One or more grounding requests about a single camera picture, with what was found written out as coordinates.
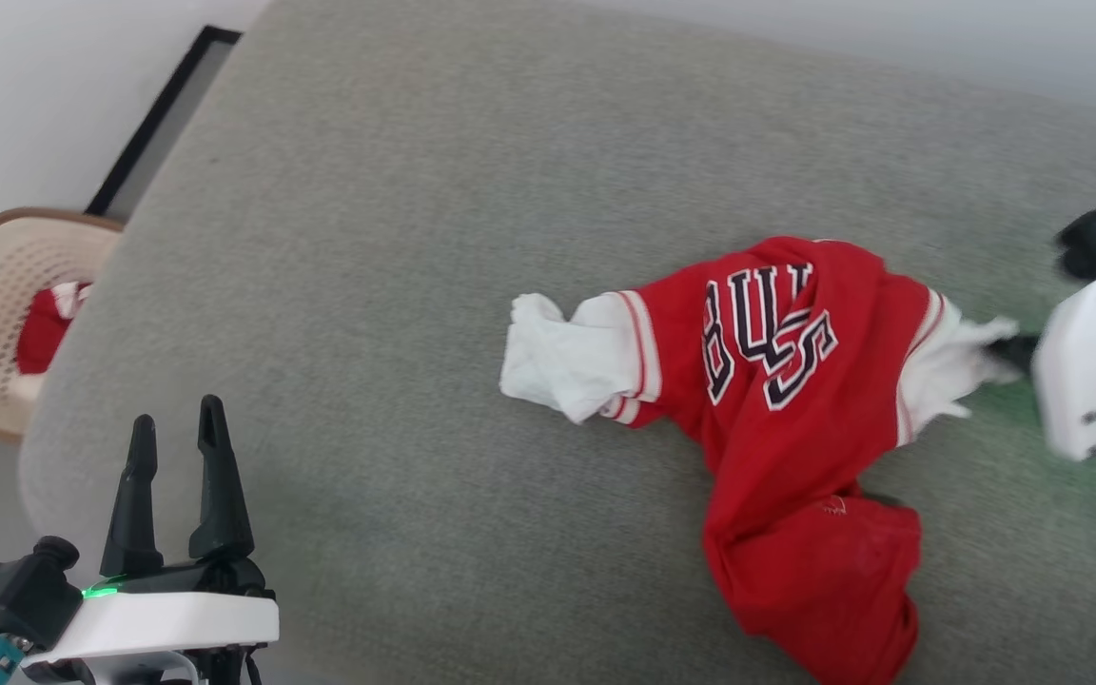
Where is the red white garment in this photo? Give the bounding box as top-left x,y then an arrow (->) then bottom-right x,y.
15,281 -> 92,375

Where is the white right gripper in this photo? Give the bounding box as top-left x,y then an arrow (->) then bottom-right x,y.
986,257 -> 1096,462

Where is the black framed panel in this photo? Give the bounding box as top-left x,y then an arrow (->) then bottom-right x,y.
84,26 -> 243,218

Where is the red white basketball jersey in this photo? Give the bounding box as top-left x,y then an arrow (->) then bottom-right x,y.
499,236 -> 1025,685

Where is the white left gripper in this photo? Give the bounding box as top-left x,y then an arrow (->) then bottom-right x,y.
20,395 -> 280,667

